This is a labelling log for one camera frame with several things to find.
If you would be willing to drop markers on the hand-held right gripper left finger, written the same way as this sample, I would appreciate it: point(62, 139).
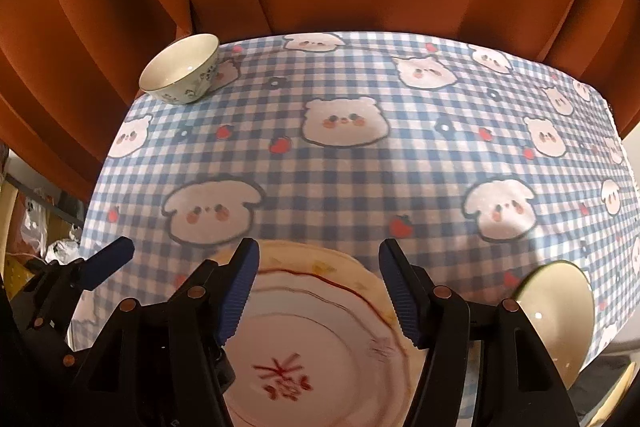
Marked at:
point(240, 292)

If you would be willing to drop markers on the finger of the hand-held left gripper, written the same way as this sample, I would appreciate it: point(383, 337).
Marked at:
point(107, 262)

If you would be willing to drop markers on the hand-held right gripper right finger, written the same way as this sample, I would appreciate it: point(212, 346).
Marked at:
point(400, 297)

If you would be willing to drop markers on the red pattern plate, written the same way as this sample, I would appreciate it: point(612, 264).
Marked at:
point(310, 322)

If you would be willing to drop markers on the large floral bowl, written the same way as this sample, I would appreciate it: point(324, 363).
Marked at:
point(555, 322)

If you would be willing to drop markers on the clear plastic bag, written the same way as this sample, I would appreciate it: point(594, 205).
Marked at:
point(62, 252)

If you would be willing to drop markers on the blue checkered printed tablecloth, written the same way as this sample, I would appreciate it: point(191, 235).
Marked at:
point(350, 187)

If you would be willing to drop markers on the small blue floral bowl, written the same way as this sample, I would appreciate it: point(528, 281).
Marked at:
point(175, 62)

